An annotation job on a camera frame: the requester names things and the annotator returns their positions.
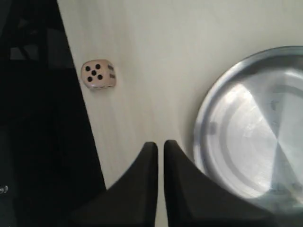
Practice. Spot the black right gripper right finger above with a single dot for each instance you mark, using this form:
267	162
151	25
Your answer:
194	200

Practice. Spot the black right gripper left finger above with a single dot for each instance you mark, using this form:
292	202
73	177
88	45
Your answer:
129	202

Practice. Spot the wooden die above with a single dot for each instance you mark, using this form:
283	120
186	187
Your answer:
98	74

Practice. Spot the dark robot base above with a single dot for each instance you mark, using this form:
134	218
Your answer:
49	167

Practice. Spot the stainless steel bowl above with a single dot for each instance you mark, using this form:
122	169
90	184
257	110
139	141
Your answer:
248	134

